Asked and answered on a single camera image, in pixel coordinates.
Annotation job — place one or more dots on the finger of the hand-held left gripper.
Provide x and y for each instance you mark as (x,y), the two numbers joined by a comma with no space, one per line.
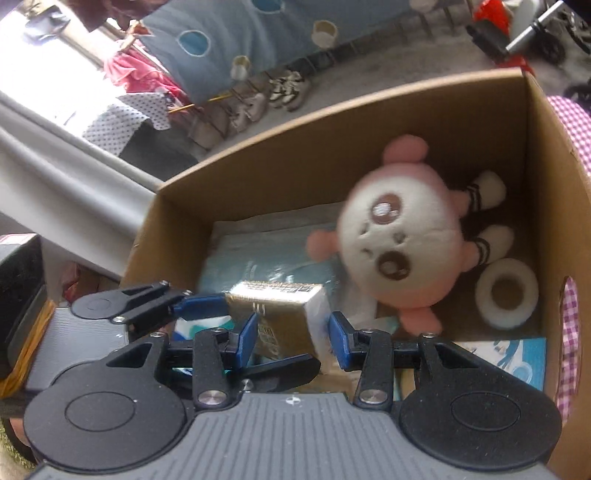
(281,374)
(198,305)

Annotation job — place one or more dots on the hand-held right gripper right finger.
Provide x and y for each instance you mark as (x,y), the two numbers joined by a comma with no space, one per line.
(341,344)

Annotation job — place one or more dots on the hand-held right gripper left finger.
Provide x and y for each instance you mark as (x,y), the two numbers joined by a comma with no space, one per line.
(244,341)

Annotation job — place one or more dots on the teal wet wipes packet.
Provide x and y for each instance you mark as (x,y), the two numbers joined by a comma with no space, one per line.
(203,327)

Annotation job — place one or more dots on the grey carton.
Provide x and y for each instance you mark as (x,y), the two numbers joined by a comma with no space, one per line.
(281,318)

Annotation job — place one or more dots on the white blue plastic packet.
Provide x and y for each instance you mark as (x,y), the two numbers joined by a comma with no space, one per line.
(268,258)

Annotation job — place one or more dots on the pink plush doll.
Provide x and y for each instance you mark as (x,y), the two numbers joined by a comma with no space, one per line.
(406,221)

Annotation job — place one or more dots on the light blue carton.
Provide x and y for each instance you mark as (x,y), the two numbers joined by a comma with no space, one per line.
(508,360)

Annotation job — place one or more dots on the brown cardboard box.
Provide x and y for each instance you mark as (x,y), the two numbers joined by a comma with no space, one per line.
(323,147)

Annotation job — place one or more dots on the grey curtain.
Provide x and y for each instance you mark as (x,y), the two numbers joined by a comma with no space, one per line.
(69,184)

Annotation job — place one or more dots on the dark cabinet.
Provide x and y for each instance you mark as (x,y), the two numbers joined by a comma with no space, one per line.
(157,152)

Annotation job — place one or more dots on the white polka dot cloth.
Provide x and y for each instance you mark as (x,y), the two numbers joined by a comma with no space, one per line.
(120,122)

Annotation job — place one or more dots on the yellow bamboo stick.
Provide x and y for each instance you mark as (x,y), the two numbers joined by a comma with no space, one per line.
(198,102)

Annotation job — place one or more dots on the white black sneaker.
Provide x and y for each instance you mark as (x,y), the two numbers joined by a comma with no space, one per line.
(295,97)
(286,83)

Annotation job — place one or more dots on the pink garments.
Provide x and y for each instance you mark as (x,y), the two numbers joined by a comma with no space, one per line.
(138,74)

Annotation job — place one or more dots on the blue blanket with circles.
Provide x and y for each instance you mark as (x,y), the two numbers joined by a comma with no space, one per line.
(277,27)

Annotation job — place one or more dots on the dark patterned garment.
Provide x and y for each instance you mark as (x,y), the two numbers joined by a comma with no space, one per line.
(134,14)

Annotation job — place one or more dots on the pink checkered tablecloth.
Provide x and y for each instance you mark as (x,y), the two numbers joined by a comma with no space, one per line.
(577,120)

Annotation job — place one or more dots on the red black appliance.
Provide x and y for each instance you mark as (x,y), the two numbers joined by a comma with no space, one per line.
(491,14)

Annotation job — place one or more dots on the wheelchair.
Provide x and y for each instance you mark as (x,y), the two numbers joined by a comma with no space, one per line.
(549,41)

